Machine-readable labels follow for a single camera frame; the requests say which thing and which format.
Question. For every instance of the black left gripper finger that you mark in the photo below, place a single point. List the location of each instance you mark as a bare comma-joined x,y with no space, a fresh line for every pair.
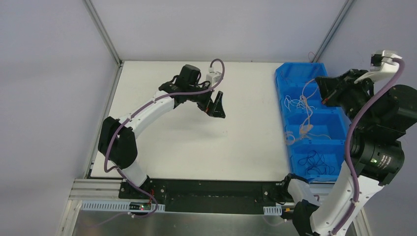
217,104
216,112

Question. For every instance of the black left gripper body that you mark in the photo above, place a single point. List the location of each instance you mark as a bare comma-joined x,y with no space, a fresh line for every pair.
208,105

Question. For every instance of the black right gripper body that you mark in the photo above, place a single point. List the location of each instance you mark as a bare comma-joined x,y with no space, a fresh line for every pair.
334,94

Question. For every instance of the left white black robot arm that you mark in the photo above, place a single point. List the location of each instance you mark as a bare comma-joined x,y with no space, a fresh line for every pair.
117,141

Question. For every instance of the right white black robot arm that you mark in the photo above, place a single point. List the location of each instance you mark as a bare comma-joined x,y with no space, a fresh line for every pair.
373,154

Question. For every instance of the blue plastic compartment bin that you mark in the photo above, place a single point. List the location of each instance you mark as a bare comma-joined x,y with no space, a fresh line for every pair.
314,134

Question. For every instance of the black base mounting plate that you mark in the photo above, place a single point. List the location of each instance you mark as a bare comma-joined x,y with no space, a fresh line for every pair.
223,205

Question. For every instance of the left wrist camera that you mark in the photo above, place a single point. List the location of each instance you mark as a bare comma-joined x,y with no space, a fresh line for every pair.
213,77

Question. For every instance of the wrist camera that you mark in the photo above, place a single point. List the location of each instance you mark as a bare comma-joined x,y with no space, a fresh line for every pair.
383,66
213,77

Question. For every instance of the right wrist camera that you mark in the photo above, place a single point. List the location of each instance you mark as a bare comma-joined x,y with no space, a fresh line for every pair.
383,66

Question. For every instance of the aluminium frame rail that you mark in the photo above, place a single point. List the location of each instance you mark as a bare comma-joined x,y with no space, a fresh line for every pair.
166,190

